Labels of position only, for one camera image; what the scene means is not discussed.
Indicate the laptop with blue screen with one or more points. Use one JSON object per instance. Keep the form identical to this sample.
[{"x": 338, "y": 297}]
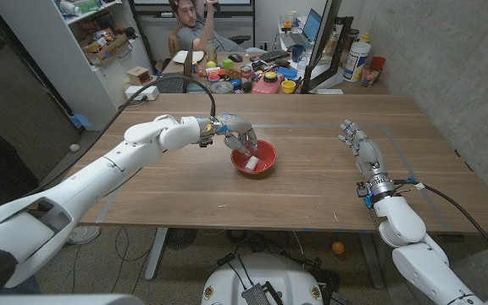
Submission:
[{"x": 312, "y": 25}]

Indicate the patterned cup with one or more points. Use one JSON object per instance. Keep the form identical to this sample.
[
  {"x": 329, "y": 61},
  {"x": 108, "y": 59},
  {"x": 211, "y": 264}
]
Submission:
[{"x": 369, "y": 77}]

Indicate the black monitor with stand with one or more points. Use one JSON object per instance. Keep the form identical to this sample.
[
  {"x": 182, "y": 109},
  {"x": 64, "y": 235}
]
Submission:
[{"x": 326, "y": 29}]

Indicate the teal box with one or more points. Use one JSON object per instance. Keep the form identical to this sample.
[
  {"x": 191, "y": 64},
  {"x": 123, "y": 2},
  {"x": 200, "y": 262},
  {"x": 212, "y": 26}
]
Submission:
[{"x": 196, "y": 89}]

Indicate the black power adapter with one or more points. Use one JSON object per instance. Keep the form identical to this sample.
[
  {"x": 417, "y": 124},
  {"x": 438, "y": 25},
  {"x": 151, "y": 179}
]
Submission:
[{"x": 225, "y": 258}]

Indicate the clear glass bottle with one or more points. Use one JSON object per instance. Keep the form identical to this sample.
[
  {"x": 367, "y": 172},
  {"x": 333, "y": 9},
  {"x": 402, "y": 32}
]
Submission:
[{"x": 211, "y": 53}]

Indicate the red bowl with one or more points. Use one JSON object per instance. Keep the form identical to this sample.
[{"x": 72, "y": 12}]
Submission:
[{"x": 266, "y": 159}]

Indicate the white power box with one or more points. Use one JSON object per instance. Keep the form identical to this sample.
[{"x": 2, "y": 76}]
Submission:
[{"x": 141, "y": 92}]

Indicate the white plate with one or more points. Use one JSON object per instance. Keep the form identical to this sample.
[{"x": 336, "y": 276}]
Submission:
[{"x": 188, "y": 57}]

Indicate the black laptop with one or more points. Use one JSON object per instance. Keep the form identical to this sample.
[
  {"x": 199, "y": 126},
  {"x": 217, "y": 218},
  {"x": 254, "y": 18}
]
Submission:
[{"x": 170, "y": 84}]

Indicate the pink small bowl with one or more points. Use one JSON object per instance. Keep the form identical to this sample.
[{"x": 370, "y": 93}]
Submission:
[{"x": 213, "y": 78}]

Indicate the seated man grey shirt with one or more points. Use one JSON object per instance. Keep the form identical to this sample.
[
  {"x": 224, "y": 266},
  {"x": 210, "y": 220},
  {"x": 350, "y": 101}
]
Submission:
[{"x": 191, "y": 38}]

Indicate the cardboard box with clutter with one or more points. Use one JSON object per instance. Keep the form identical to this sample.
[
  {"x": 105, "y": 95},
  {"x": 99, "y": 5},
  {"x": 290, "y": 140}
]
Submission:
[{"x": 108, "y": 51}]

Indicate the grey table leg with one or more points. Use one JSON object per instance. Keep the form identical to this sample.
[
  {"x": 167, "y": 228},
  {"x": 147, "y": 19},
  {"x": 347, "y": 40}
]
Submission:
[
  {"x": 156, "y": 254},
  {"x": 371, "y": 258}
]

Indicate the orange ball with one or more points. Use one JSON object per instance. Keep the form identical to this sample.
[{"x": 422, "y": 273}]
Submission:
[{"x": 337, "y": 247}]

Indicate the white robot torso base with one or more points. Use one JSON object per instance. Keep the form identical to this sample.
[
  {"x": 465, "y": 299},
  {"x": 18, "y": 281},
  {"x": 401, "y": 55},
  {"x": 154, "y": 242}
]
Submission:
[{"x": 269, "y": 275}]

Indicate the yellow cup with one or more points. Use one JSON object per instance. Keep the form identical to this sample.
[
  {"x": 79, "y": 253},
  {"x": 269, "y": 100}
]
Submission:
[{"x": 288, "y": 87}]

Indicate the white bandage roll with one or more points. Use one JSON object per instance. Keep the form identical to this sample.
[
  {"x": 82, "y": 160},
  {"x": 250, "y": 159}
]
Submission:
[{"x": 252, "y": 163}]

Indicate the round black fan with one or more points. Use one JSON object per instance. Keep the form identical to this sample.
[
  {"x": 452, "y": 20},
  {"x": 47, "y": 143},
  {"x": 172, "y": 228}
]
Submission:
[{"x": 180, "y": 238}]

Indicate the black computer mouse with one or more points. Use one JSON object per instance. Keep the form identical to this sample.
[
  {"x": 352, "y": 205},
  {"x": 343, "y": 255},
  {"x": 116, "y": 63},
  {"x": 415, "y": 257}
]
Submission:
[{"x": 235, "y": 58}]

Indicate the blue container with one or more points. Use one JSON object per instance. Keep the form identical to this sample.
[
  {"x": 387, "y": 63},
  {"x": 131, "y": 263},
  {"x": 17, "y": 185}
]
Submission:
[{"x": 287, "y": 73}]

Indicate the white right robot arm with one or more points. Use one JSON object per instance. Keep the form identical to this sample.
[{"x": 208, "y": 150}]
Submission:
[{"x": 422, "y": 262}]

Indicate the small wooden box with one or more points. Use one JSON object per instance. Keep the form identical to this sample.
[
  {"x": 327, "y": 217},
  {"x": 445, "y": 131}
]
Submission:
[{"x": 139, "y": 76}]

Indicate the yellow black disc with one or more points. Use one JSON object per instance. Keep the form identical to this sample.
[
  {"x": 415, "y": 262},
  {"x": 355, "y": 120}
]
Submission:
[{"x": 270, "y": 76}]

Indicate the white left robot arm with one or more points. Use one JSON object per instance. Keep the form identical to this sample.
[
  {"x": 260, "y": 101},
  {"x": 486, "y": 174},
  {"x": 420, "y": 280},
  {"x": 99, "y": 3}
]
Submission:
[{"x": 100, "y": 178}]

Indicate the grey finned module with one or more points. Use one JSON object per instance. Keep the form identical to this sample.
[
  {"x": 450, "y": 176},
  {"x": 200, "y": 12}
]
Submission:
[{"x": 256, "y": 295}]

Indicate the blue plastic floor item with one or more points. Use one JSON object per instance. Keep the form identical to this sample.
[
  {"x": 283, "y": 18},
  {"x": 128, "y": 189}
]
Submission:
[{"x": 82, "y": 121}]

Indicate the red cup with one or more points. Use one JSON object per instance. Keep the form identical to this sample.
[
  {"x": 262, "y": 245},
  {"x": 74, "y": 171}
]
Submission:
[{"x": 378, "y": 62}]

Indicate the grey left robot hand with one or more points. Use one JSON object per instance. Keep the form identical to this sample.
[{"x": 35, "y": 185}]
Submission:
[{"x": 235, "y": 125}]

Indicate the white ball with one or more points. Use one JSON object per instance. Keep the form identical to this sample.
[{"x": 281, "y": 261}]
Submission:
[{"x": 74, "y": 147}]

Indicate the tin can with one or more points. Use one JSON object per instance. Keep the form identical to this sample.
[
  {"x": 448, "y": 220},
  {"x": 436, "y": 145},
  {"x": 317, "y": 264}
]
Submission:
[{"x": 246, "y": 73}]

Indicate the white shelf unit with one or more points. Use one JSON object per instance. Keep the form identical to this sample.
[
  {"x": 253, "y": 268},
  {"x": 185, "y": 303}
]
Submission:
[{"x": 45, "y": 25}]

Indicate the dark bottle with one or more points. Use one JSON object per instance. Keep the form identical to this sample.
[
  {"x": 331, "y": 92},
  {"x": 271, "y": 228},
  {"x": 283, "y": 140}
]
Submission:
[{"x": 353, "y": 38}]

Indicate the pink box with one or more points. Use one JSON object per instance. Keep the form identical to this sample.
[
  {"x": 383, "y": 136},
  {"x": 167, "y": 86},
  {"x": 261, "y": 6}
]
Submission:
[{"x": 267, "y": 87}]

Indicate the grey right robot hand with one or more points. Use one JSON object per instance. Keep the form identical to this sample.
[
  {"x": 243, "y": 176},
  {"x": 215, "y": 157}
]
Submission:
[{"x": 369, "y": 156}]

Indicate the blue mug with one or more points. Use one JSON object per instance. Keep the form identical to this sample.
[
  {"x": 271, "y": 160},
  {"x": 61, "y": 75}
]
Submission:
[{"x": 297, "y": 53}]

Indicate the white sneaker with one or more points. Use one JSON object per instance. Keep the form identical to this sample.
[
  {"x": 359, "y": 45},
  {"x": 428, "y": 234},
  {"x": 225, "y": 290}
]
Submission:
[{"x": 85, "y": 234}]

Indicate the grey tape strip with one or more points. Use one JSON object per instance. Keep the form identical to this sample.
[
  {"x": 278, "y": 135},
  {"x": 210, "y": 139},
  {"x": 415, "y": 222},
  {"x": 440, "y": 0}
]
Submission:
[
  {"x": 389, "y": 131},
  {"x": 105, "y": 210}
]

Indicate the black keyboard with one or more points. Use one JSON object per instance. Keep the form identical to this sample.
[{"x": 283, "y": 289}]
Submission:
[{"x": 273, "y": 55}]

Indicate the green cube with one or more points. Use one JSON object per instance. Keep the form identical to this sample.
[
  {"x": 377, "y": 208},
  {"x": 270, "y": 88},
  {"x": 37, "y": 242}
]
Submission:
[{"x": 227, "y": 64}]

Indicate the white canister blue label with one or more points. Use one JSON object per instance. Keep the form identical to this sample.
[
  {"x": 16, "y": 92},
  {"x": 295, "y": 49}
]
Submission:
[{"x": 356, "y": 62}]

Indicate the yellow green ball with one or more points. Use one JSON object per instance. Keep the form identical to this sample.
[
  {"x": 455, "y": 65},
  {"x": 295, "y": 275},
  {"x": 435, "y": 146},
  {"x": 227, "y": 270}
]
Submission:
[{"x": 211, "y": 64}]

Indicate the dark ball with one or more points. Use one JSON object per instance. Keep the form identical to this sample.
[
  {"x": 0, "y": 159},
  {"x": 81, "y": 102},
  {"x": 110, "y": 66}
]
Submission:
[{"x": 246, "y": 87}]

